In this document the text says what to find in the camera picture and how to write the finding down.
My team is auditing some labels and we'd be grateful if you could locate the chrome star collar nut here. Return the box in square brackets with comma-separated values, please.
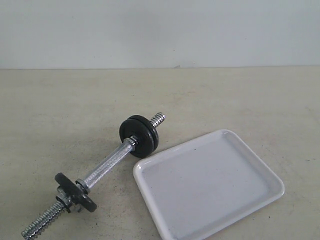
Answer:
[56, 186, 83, 213]

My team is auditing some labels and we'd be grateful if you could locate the chrome threaded dumbbell bar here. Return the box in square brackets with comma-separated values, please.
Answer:
[21, 112, 166, 240]

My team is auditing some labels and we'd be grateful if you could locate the black weight plate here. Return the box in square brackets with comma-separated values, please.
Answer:
[119, 118, 144, 158]
[128, 115, 159, 158]

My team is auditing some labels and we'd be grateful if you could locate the white rectangular tray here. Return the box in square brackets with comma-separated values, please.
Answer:
[132, 129, 285, 240]

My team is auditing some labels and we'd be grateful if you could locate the black weight plate far end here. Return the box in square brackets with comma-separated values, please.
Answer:
[54, 172, 98, 213]

